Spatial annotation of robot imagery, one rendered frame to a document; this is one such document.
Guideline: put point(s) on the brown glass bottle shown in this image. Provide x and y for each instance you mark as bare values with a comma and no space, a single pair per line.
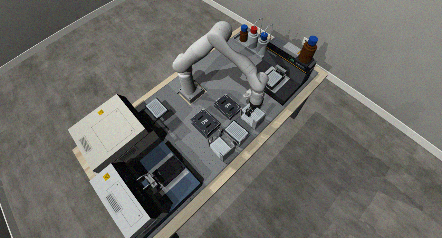
306,54
243,37

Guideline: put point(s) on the white plastic bottle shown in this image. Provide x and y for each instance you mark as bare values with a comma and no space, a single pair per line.
261,47

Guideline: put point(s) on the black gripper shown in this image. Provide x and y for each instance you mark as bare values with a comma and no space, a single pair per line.
251,109

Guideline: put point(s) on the red bottle cap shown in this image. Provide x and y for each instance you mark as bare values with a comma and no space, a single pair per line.
253,30

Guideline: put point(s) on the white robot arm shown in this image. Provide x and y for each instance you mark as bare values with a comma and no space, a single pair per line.
217,38

